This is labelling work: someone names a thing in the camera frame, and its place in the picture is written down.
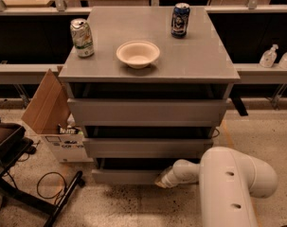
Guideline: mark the open cardboard box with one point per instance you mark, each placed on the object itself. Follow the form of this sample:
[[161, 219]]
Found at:
[[48, 115]]

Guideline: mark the grey bottom drawer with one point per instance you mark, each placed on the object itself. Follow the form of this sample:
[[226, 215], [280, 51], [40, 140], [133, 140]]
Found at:
[[145, 170]]

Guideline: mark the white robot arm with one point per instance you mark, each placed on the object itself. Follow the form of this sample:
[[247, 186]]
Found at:
[[228, 180]]

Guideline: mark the blue soda can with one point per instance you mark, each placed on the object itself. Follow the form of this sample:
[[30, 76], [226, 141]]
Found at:
[[179, 20]]

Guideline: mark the grey middle drawer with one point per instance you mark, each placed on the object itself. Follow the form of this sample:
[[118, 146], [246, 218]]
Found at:
[[147, 142]]

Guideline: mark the green white soda can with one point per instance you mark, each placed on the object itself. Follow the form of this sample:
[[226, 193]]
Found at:
[[82, 37]]

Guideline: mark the left clear pump bottle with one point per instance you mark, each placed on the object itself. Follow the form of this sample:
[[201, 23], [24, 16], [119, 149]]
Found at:
[[269, 56]]

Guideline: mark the grey drawer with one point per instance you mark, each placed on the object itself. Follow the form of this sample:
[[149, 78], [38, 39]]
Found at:
[[147, 104], [147, 142], [145, 170]]

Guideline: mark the beige paper bowl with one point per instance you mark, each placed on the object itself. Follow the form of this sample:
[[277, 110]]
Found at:
[[138, 54]]

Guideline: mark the grey drawer cabinet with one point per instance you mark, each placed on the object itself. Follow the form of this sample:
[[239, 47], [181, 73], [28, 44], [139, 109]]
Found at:
[[199, 58]]

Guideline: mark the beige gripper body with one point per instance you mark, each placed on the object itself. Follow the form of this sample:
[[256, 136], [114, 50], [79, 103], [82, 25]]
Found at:
[[177, 176]]

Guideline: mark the grey top drawer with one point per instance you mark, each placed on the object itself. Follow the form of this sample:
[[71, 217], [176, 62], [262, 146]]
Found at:
[[147, 104]]

